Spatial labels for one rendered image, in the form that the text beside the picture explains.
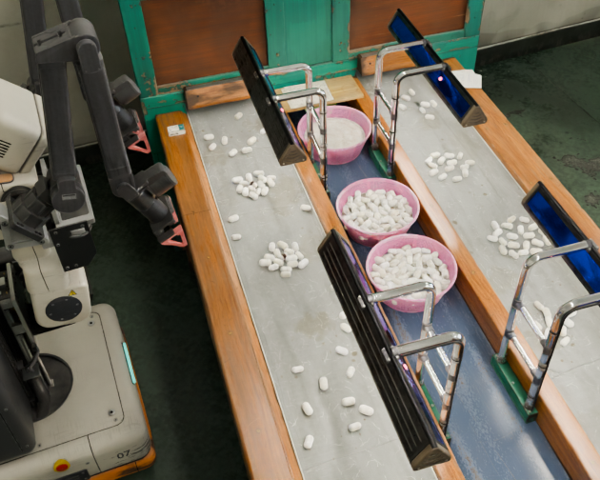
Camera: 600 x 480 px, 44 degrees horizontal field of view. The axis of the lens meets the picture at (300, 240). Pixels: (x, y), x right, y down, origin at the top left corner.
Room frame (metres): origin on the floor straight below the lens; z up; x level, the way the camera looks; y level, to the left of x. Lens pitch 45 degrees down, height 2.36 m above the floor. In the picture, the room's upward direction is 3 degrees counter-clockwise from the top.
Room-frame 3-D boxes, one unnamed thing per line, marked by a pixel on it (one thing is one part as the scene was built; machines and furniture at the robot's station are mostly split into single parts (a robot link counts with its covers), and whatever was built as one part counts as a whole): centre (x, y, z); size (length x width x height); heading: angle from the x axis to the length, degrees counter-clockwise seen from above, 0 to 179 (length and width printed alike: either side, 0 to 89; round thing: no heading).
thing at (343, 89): (2.37, -0.09, 0.77); 0.33 x 0.15 x 0.01; 104
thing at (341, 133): (2.16, -0.14, 0.71); 0.22 x 0.22 x 0.06
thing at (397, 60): (2.50, -0.41, 0.83); 0.30 x 0.06 x 0.07; 104
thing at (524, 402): (1.10, -0.62, 0.90); 0.20 x 0.19 x 0.45; 14
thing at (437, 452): (0.98, -0.16, 1.08); 0.62 x 0.08 x 0.07; 14
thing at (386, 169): (2.04, -0.38, 0.90); 0.20 x 0.19 x 0.45; 14
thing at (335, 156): (2.16, -0.14, 0.72); 0.27 x 0.27 x 0.10
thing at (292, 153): (1.92, 0.09, 1.08); 0.62 x 0.08 x 0.07; 14
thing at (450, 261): (1.46, -0.32, 0.72); 0.27 x 0.27 x 0.10
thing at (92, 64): (1.38, 0.43, 1.40); 0.11 x 0.06 x 0.43; 19
